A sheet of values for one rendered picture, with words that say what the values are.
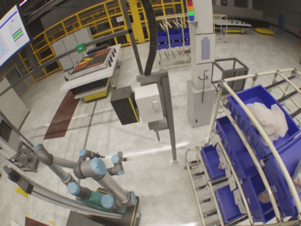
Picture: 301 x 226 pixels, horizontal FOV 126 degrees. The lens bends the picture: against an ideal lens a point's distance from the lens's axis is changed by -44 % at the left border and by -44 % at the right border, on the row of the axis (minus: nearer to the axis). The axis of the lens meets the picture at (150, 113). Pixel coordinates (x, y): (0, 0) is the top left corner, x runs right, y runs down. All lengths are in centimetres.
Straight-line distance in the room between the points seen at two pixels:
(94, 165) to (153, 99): 63
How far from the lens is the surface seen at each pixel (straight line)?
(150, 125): 139
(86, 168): 91
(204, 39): 191
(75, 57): 849
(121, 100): 106
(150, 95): 104
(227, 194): 160
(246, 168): 137
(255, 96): 131
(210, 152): 172
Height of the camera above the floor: 224
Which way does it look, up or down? 44 degrees down
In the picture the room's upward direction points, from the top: 15 degrees counter-clockwise
